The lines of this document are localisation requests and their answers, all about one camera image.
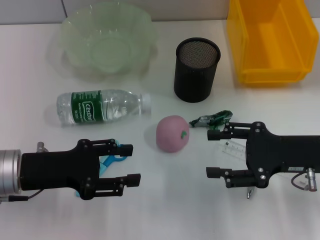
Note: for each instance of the yellow plastic bin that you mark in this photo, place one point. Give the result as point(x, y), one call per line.
point(275, 50)

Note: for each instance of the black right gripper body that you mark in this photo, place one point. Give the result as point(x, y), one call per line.
point(280, 153)

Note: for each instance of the clear green-label water bottle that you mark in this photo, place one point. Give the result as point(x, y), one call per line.
point(100, 106)

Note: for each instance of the blue scissors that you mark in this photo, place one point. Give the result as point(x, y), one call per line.
point(107, 161)

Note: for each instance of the clear plastic ruler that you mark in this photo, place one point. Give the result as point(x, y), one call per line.
point(232, 148)

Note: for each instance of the translucent green fruit bowl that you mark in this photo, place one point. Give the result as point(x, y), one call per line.
point(105, 50)

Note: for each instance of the black mesh pen holder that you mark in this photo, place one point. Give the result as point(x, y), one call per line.
point(195, 80)

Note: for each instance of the green plastic wrapper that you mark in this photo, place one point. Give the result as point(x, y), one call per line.
point(202, 120)

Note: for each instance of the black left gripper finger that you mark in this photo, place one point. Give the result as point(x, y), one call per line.
point(130, 180)
point(122, 150)

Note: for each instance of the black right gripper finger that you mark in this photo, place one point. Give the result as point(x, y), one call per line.
point(215, 172)
point(215, 135)

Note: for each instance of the pink toy peach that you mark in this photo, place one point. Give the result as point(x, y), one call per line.
point(170, 135)

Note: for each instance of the silver pen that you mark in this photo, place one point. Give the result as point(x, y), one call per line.
point(249, 194)

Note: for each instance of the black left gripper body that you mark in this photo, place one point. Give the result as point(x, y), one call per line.
point(57, 170)

